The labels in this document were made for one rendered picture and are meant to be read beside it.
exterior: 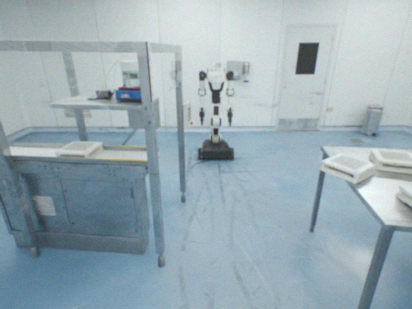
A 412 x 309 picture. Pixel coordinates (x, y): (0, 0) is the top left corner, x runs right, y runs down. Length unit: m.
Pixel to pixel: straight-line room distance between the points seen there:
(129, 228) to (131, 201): 0.27
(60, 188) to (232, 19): 4.37
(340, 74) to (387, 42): 0.97
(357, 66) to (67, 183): 5.66
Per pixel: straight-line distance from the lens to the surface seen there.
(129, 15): 5.72
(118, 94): 1.87
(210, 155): 4.09
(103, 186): 2.16
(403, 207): 1.72
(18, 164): 2.39
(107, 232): 2.41
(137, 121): 2.02
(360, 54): 6.35
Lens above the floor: 1.64
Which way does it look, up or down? 22 degrees down
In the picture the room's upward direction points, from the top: straight up
